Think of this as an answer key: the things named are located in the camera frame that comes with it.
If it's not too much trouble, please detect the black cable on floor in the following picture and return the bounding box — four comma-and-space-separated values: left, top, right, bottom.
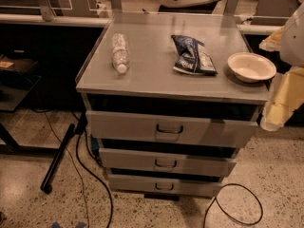
74, 123, 114, 228

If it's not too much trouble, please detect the grey drawer cabinet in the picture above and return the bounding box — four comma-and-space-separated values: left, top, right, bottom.
75, 10, 272, 199

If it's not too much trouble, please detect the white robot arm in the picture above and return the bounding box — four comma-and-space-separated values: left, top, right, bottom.
259, 4, 304, 131

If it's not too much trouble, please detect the blue chip bag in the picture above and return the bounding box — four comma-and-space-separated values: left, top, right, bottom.
171, 35, 218, 75

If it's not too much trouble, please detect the grey drawer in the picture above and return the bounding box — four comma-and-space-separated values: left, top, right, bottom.
100, 148, 236, 177
86, 110, 257, 148
108, 174, 222, 197

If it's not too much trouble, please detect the grey bottom drawer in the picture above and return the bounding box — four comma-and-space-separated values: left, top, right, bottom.
108, 174, 222, 197

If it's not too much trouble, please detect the white bowl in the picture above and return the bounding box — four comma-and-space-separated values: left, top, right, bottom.
227, 52, 276, 83

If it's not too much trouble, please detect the grey middle drawer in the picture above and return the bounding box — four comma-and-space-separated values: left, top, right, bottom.
100, 148, 236, 177

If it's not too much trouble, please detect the clear plastic water bottle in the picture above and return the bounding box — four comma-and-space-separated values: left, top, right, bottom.
112, 33, 129, 74

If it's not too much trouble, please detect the grey top drawer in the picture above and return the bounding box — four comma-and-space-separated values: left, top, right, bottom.
86, 110, 257, 148

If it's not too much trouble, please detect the black table leg bar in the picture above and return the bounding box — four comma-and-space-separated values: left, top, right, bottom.
40, 123, 75, 194

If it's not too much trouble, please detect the black looped floor cable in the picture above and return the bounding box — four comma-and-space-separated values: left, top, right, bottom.
202, 182, 264, 228

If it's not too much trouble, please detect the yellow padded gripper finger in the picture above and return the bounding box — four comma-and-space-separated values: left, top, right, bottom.
260, 66, 304, 131

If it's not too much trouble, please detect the white railing bar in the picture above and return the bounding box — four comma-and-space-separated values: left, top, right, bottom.
0, 14, 110, 28

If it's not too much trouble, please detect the black office chair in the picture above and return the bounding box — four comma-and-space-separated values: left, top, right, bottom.
158, 0, 222, 14

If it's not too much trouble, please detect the dark side table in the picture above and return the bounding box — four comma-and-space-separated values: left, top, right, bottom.
0, 50, 40, 155

